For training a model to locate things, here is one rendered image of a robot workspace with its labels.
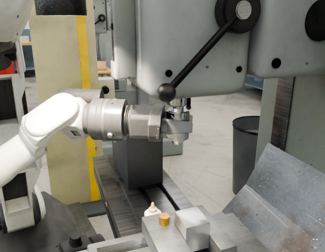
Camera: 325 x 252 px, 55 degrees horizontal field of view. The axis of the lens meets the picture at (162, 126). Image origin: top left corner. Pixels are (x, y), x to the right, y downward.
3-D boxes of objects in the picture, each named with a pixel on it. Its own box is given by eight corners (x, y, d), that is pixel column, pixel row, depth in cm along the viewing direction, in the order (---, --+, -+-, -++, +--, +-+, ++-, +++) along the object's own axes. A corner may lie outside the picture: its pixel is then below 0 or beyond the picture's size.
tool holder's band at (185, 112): (186, 110, 67) (186, 105, 67) (192, 116, 63) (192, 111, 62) (164, 111, 66) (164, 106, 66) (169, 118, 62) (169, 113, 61)
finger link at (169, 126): (192, 134, 63) (161, 132, 63) (193, 119, 62) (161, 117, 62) (192, 137, 61) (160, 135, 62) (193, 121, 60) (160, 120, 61)
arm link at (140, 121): (160, 108, 58) (96, 106, 59) (159, 156, 61) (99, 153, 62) (165, 93, 70) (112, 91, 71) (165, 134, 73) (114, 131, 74)
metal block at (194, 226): (185, 253, 62) (186, 228, 60) (174, 235, 67) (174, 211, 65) (209, 247, 63) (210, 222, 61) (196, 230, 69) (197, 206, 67)
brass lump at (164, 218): (160, 227, 65) (160, 219, 64) (157, 221, 67) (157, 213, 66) (171, 225, 65) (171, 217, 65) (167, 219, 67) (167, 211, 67)
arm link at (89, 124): (98, 130, 60) (41, 128, 61) (110, 148, 70) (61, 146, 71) (106, 79, 65) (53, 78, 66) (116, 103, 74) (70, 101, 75)
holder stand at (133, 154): (127, 189, 100) (125, 131, 94) (112, 162, 120) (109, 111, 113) (163, 183, 104) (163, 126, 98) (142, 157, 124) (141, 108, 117)
